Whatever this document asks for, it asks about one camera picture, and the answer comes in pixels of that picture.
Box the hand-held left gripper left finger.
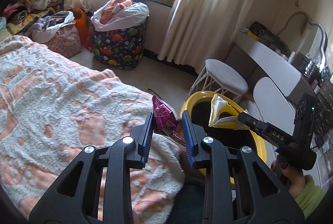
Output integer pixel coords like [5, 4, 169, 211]
[30, 112, 154, 224]

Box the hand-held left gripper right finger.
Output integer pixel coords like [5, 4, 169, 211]
[181, 110, 305, 224]

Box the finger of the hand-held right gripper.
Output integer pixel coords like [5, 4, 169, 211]
[238, 112, 268, 133]

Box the purple snack packet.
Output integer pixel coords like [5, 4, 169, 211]
[152, 95, 187, 148]

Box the yellow snack wrapper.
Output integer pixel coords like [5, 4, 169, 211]
[208, 93, 249, 130]

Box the yellow trash bin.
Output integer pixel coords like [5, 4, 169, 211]
[179, 90, 267, 191]

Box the person's right forearm green sleeve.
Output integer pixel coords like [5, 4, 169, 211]
[294, 174, 326, 218]

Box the person's right hand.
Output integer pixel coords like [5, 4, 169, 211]
[271, 161, 307, 200]

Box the white cabinet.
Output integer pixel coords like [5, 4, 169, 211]
[241, 77, 333, 193]

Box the white round stool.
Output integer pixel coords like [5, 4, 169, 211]
[187, 59, 249, 107]

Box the white vanity desk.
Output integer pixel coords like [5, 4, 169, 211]
[225, 32, 310, 105]

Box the person's leg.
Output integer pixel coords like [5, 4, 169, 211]
[166, 154, 209, 224]

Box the yellow box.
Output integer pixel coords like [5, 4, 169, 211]
[241, 28, 259, 38]

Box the camouflage pouch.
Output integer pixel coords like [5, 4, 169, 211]
[250, 22, 287, 51]

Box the peach white fluffy blanket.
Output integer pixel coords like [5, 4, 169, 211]
[0, 35, 186, 222]

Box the dinosaur print storage basket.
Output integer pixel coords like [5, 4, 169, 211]
[92, 17, 149, 71]

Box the vanity mirror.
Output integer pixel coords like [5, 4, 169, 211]
[302, 22, 333, 79]

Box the wide cream curtain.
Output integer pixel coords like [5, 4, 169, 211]
[157, 0, 257, 68]

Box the large white plastic bag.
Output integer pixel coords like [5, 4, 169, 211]
[91, 2, 150, 32]

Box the pink floral bag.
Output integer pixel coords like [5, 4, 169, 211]
[45, 20, 82, 58]

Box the orange bag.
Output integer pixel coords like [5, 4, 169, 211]
[72, 7, 94, 52]

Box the orange fleece cloth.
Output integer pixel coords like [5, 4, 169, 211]
[100, 0, 133, 25]

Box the lavender white cloth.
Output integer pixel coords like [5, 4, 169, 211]
[27, 11, 75, 44]

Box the dark wire organiser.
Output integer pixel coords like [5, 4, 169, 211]
[289, 51, 323, 84]

